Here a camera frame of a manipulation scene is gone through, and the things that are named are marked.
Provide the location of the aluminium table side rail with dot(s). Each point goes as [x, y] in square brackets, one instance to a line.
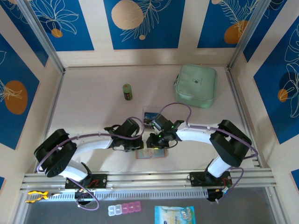
[241, 109]

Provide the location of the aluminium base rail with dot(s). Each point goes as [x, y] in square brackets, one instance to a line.
[149, 178]

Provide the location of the tan leather card holder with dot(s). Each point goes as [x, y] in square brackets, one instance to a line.
[165, 154]

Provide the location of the blue credit card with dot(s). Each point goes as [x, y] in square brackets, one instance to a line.
[149, 115]

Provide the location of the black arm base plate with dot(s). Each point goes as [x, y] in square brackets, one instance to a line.
[196, 179]
[101, 180]

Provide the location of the white pink pill organizer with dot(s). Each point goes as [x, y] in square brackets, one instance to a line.
[125, 208]

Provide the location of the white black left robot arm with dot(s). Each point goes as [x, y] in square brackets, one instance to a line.
[93, 145]

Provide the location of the green cylindrical battery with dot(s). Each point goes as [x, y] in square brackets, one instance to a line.
[128, 93]

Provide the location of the aluminium frame post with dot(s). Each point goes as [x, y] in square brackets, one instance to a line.
[248, 35]
[42, 35]

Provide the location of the mint green zip pouch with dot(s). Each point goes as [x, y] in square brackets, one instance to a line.
[196, 86]

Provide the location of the blue snack packet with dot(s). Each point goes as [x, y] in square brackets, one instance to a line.
[174, 215]

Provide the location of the black credit card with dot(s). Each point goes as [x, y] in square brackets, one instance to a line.
[147, 123]

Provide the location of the white VIP card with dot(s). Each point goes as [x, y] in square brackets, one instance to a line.
[149, 154]

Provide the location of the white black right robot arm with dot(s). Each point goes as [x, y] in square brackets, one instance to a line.
[194, 135]

